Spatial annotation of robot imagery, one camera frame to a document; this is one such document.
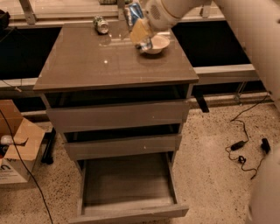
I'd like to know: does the black stand leg left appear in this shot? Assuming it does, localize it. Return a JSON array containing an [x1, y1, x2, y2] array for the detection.
[[41, 129, 56, 165]]

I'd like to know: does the blue silver redbull can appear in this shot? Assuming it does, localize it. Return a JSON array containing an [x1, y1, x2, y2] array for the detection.
[[124, 2, 154, 51]]

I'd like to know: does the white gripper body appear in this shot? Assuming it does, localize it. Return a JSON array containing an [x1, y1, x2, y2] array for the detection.
[[145, 0, 187, 31]]

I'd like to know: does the black power adapter with cable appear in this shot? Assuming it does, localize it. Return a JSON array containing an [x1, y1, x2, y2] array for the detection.
[[225, 97, 266, 179]]

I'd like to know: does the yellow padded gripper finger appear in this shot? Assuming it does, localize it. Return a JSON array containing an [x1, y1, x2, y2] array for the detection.
[[129, 18, 153, 45]]

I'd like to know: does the grey open bottom drawer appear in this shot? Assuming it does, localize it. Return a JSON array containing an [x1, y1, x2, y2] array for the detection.
[[69, 152, 188, 224]]

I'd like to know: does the white ceramic bowl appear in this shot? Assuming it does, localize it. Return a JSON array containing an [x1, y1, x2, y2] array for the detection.
[[136, 34, 170, 54]]

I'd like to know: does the brown cardboard box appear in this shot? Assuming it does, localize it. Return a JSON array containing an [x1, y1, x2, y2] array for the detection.
[[0, 100, 45, 185]]

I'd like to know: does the grey top drawer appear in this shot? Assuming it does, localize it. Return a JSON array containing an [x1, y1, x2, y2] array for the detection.
[[46, 101, 189, 133]]

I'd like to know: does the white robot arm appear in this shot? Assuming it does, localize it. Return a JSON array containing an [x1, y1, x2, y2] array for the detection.
[[130, 0, 280, 110]]

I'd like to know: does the grey drawer cabinet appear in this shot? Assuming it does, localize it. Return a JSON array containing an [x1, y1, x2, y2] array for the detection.
[[32, 19, 200, 224]]

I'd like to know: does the grey middle drawer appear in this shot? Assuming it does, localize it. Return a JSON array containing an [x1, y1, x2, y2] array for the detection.
[[65, 134, 182, 160]]

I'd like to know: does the green crushed soda can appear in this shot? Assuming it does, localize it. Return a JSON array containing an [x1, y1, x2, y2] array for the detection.
[[93, 16, 109, 34]]

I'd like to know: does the black cable on left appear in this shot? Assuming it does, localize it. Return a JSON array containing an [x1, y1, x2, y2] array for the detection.
[[0, 109, 54, 224]]

